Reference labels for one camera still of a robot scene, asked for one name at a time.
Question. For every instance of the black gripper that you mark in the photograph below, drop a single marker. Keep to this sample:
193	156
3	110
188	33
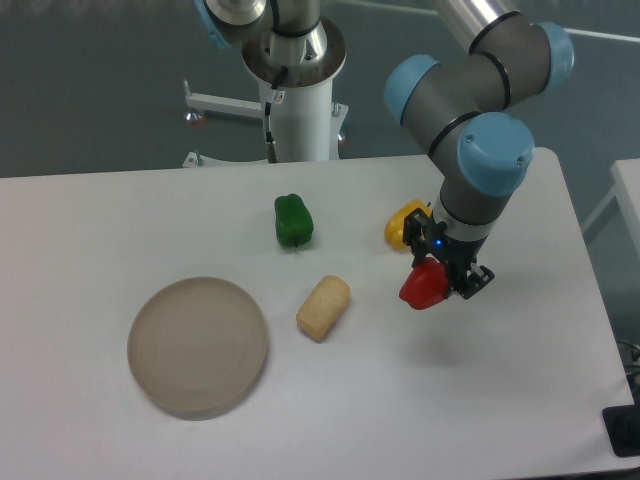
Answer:
423	236

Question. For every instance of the red bell pepper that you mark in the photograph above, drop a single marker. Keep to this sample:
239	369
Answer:
425	286

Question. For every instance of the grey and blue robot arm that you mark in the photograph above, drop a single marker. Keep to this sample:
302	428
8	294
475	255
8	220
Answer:
458	114

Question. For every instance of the yellow bell pepper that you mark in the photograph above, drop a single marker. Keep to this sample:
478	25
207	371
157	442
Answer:
394	228

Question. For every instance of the green bell pepper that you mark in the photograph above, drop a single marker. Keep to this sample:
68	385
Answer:
293	221

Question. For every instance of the round beige plate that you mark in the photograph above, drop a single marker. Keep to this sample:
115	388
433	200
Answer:
198	347

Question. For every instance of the beige bread loaf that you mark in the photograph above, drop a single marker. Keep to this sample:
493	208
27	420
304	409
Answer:
323	307

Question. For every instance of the white side table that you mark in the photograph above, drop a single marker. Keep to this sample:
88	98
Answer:
623	197

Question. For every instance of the black box at table edge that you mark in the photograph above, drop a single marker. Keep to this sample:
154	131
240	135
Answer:
622	426

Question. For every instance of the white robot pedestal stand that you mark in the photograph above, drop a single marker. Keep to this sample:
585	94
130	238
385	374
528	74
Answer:
294	72

